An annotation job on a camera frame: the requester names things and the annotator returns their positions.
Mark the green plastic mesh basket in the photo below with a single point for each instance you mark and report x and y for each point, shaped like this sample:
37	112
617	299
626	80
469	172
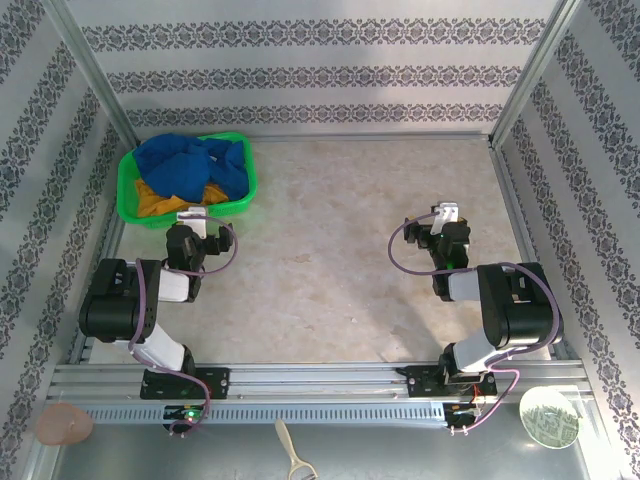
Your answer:
126	210

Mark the blue t-shirt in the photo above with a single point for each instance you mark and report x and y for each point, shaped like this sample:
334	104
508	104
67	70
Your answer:
185	170

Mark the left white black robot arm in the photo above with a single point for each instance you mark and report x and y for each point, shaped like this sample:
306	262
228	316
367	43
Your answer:
110	305

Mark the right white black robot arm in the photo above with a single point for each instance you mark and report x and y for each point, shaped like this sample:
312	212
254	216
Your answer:
525	310

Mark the orange cloth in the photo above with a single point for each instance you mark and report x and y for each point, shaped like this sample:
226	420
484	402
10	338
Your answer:
155	202

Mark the right small circuit board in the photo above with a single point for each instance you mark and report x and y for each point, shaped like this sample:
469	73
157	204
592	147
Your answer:
465	410

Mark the small circuit board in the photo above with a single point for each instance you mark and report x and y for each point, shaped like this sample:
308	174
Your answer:
465	410
187	414

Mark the left small circuit board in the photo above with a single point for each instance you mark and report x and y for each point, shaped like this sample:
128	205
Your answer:
187	414

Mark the green patterned round plate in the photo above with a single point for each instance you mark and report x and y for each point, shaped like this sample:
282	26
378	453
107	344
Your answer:
550	417

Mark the beige plastic peeler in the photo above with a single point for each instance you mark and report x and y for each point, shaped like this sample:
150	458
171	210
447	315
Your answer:
285	440

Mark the pink translucent cup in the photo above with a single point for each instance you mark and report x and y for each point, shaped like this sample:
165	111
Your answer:
62	425

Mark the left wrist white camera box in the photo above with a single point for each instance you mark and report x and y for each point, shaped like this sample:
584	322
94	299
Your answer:
192	214

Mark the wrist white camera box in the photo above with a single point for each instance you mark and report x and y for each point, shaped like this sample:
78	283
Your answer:
447	207
192	214

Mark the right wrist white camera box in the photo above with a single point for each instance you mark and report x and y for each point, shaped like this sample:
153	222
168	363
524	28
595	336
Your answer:
447	207

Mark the aluminium table side rail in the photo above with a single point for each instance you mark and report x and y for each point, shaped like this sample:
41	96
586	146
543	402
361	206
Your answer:
520	220
111	245

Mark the aluminium table back rail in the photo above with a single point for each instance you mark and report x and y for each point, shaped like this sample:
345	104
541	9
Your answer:
350	137

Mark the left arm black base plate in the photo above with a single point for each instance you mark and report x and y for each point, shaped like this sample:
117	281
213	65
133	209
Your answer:
220	382

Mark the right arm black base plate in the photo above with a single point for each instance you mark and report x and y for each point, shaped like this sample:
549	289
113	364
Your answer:
420	382

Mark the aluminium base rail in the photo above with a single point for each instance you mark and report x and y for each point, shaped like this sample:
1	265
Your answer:
325	382

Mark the aluminium frame post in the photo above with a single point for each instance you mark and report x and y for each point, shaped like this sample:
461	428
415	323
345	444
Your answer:
90	70
537	70

